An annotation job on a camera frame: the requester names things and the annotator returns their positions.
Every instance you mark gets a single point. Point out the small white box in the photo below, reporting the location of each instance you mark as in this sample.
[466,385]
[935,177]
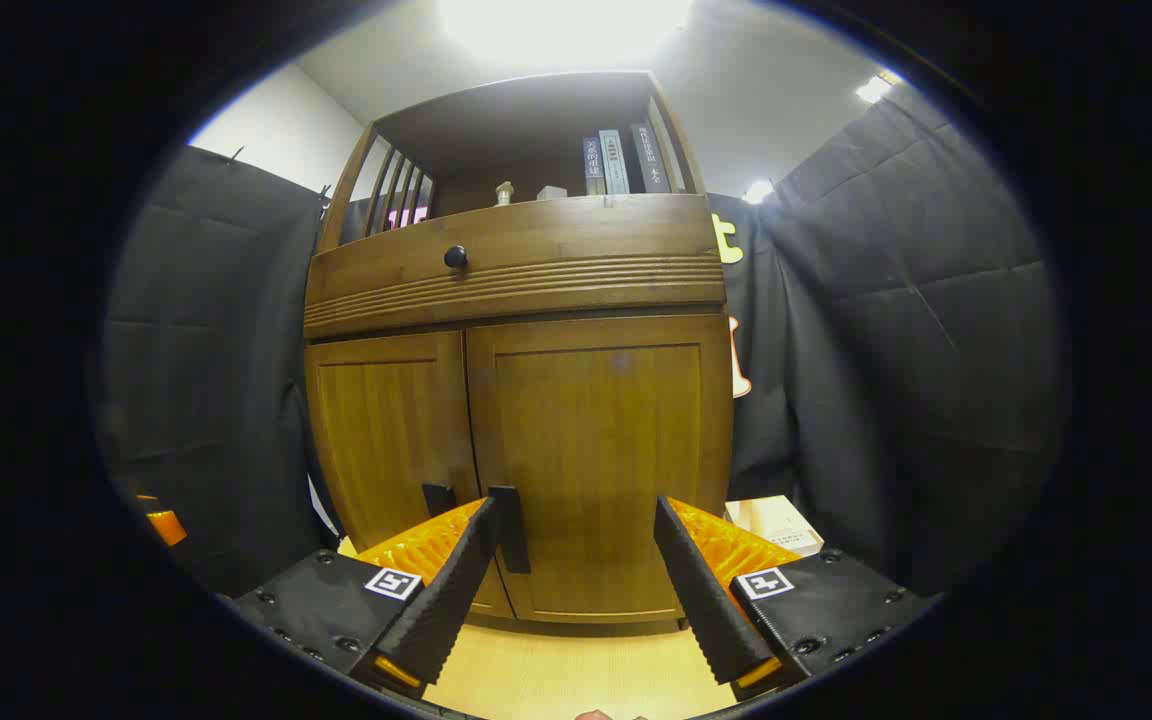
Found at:
[551,192]

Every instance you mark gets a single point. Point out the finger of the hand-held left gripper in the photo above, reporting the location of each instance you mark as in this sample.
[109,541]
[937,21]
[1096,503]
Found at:
[166,525]

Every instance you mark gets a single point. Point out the black backdrop cloth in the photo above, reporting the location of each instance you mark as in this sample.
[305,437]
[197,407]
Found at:
[896,350]

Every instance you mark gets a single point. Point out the black round drawer knob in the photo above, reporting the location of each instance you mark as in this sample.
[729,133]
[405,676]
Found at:
[455,257]

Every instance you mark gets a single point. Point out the wooden shoe cabinet door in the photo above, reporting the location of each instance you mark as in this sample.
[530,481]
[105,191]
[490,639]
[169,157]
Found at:
[386,430]
[596,430]

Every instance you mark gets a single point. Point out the large ceiling light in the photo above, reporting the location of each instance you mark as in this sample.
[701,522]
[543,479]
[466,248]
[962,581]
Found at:
[566,25]

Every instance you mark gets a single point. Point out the wooden double-door shoe cabinet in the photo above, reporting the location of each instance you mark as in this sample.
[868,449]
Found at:
[536,230]

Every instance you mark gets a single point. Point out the dark grey book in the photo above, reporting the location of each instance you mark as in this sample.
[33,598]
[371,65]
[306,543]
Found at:
[650,158]

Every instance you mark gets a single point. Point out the dark blue book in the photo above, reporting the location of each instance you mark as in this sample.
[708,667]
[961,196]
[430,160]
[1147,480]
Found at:
[593,165]

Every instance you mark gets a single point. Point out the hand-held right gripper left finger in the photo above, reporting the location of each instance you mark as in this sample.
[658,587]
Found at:
[451,600]

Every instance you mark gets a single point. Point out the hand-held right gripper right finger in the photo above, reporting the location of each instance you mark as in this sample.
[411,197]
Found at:
[706,600]

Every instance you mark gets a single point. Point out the small beige figurine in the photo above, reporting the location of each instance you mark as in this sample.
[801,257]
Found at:
[504,194]

